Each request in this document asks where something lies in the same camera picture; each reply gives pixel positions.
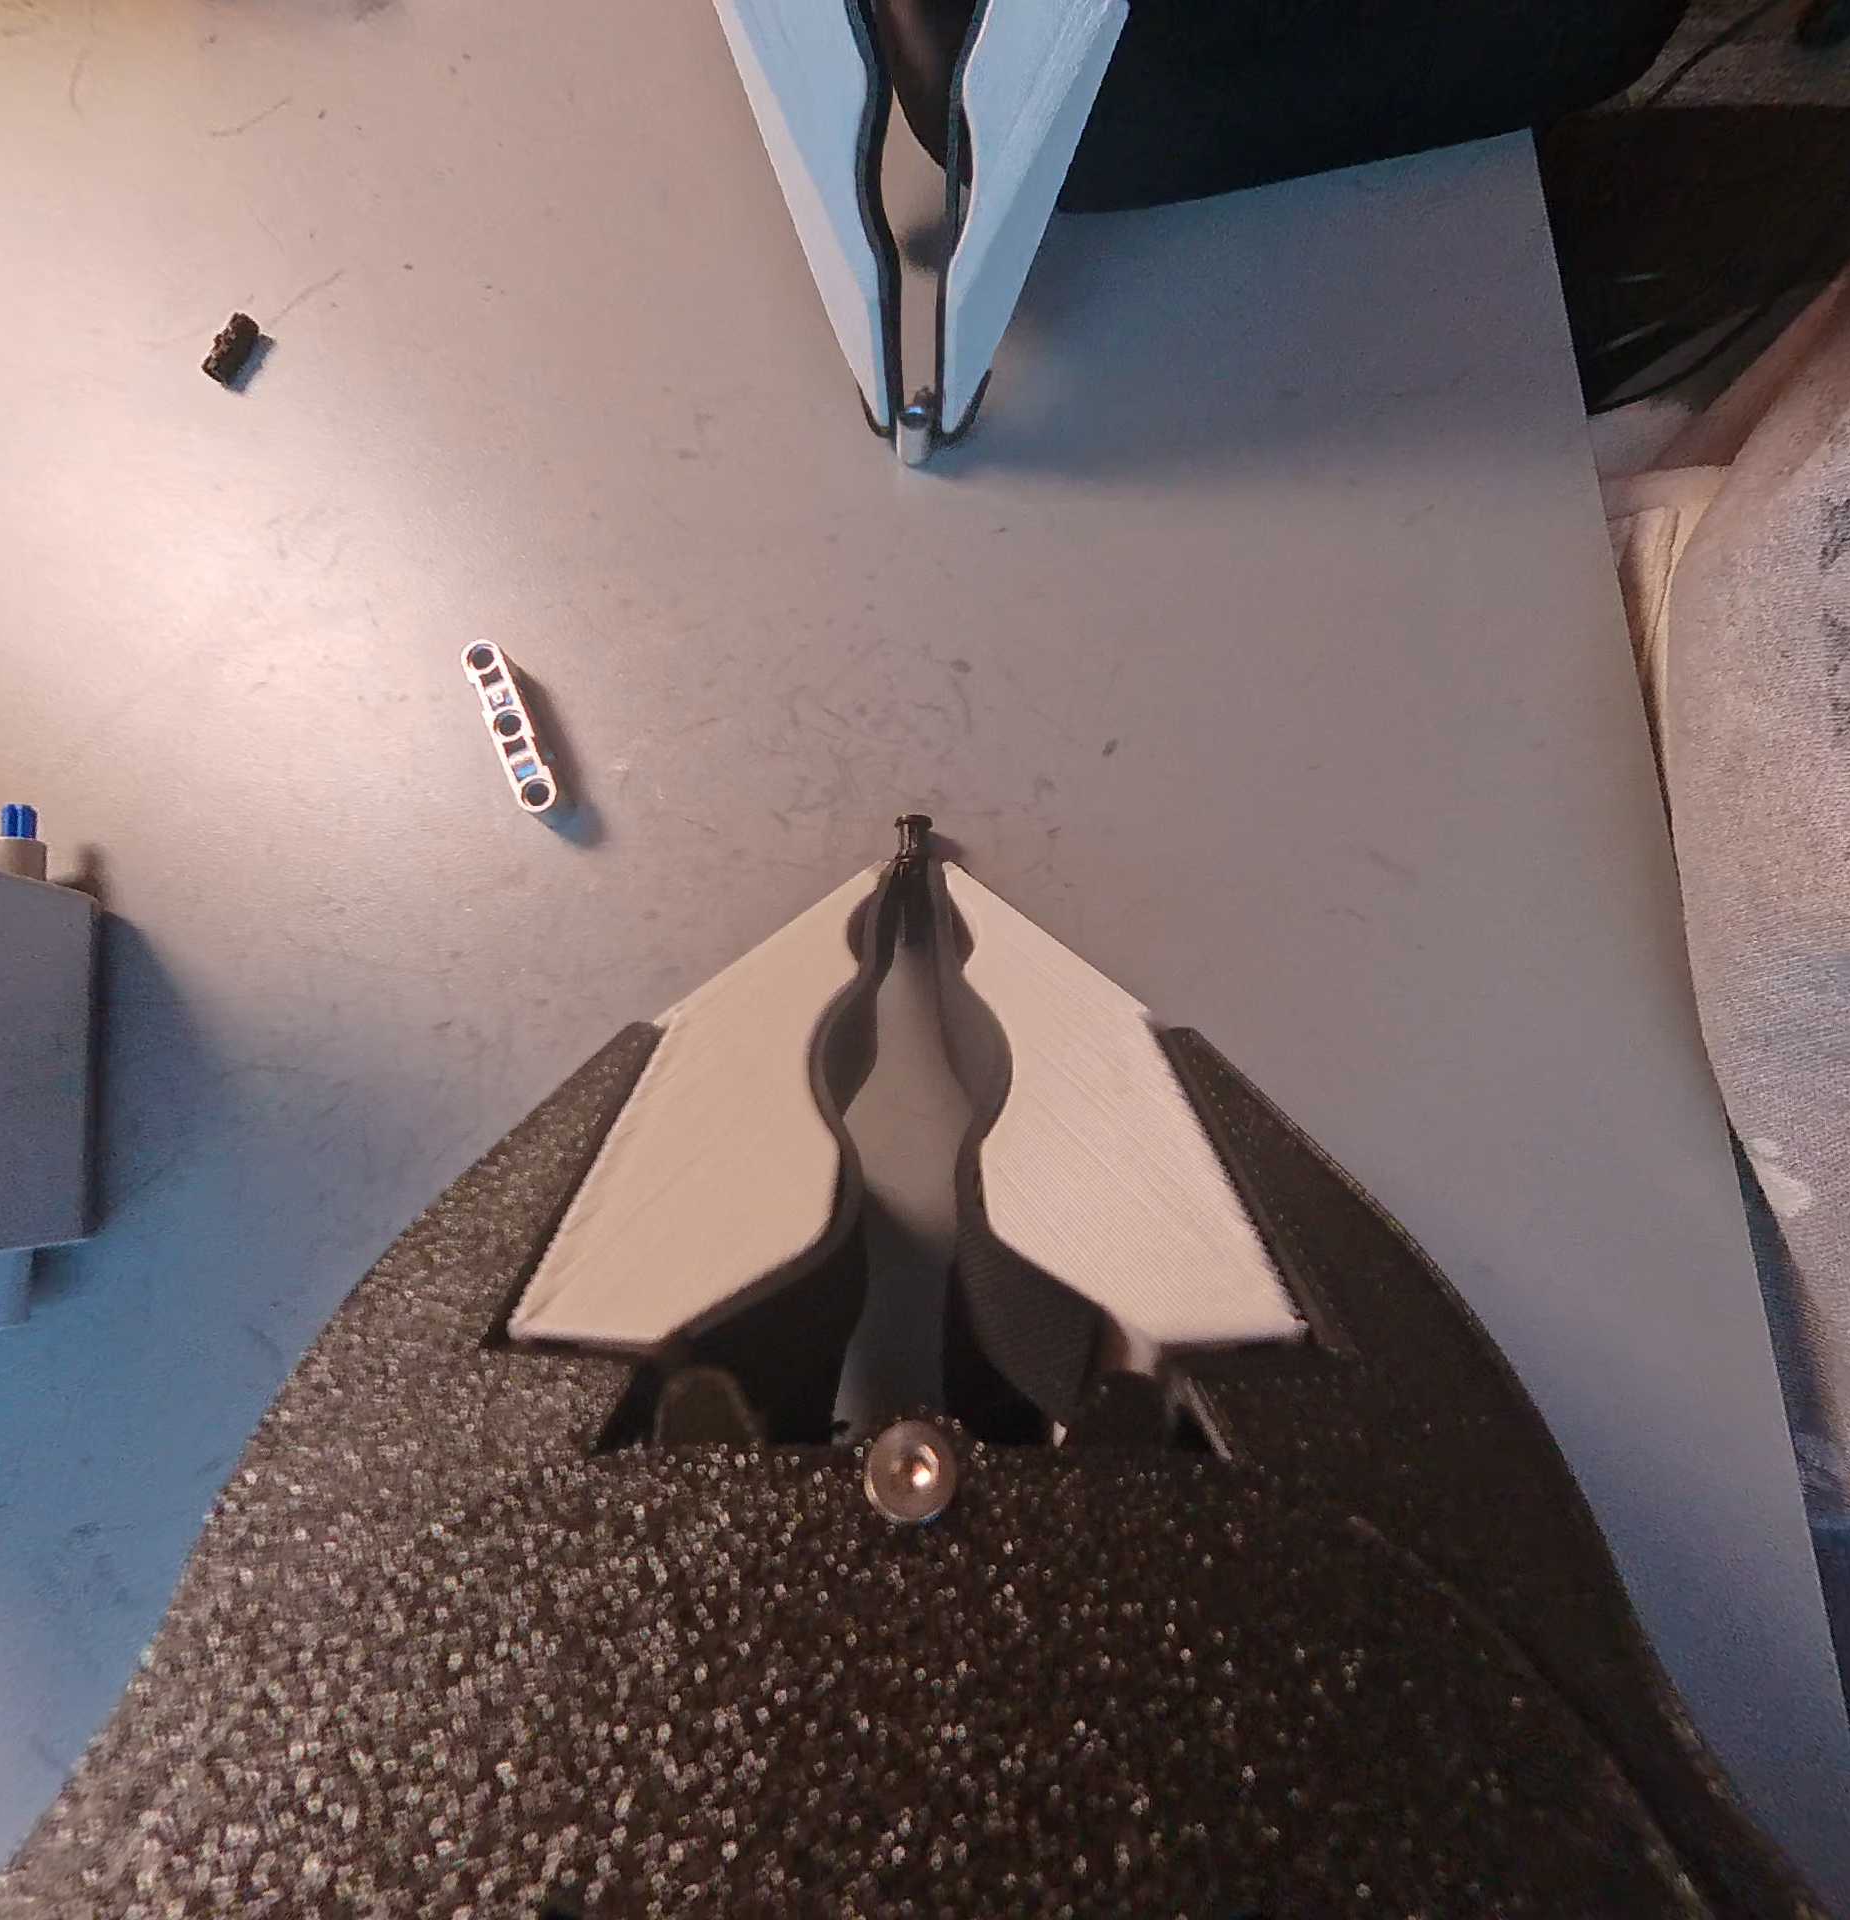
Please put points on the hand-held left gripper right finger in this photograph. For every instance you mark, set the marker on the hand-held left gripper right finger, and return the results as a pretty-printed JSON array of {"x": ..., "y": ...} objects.
[{"x": 1141, "y": 1185}]

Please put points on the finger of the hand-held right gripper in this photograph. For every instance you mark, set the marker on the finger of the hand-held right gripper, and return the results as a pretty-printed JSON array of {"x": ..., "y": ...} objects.
[
  {"x": 1031, "y": 150},
  {"x": 810, "y": 150}
]

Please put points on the black long connector pin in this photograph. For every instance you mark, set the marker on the black long connector pin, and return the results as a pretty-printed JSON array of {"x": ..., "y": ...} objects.
[{"x": 914, "y": 847}]

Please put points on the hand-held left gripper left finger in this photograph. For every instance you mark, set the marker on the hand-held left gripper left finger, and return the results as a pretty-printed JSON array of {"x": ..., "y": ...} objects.
[{"x": 687, "y": 1185}]

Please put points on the small black connector pin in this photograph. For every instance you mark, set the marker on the small black connector pin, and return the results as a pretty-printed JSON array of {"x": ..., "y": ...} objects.
[{"x": 231, "y": 349}]

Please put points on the toy engine model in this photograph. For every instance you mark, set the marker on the toy engine model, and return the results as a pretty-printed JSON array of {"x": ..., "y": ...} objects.
[{"x": 27, "y": 1052}]

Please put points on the white three-hole beam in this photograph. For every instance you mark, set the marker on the white three-hole beam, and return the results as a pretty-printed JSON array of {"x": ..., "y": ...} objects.
[{"x": 511, "y": 726}]

